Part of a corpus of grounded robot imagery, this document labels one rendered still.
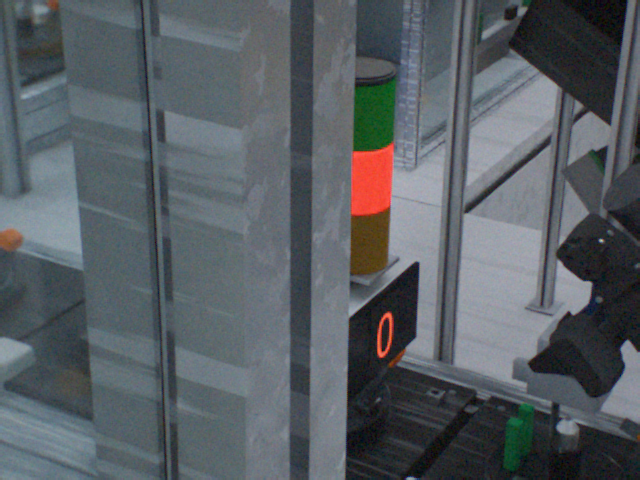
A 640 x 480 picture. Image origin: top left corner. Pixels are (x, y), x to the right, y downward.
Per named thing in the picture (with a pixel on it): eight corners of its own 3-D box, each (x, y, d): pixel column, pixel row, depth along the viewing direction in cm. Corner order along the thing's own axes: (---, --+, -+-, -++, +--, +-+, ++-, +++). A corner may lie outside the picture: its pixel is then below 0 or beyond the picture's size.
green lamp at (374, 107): (405, 135, 96) (408, 72, 94) (373, 157, 92) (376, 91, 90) (346, 123, 98) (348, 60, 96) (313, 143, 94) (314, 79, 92)
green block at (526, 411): (531, 451, 124) (535, 405, 122) (526, 457, 123) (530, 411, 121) (519, 446, 124) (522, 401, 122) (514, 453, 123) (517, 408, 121)
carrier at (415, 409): (476, 406, 138) (483, 302, 132) (369, 531, 119) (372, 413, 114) (283, 344, 149) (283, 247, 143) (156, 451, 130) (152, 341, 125)
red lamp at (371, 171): (402, 197, 98) (405, 137, 96) (371, 220, 94) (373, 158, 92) (345, 183, 100) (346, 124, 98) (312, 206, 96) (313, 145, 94)
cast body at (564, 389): (612, 392, 117) (620, 324, 114) (596, 416, 114) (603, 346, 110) (522, 365, 121) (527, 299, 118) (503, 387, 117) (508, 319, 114)
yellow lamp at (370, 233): (399, 255, 100) (402, 198, 98) (369, 281, 96) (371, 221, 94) (344, 241, 102) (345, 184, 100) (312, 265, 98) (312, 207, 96)
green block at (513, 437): (520, 466, 122) (523, 420, 119) (515, 472, 121) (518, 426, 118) (507, 461, 122) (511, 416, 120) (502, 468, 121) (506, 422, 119)
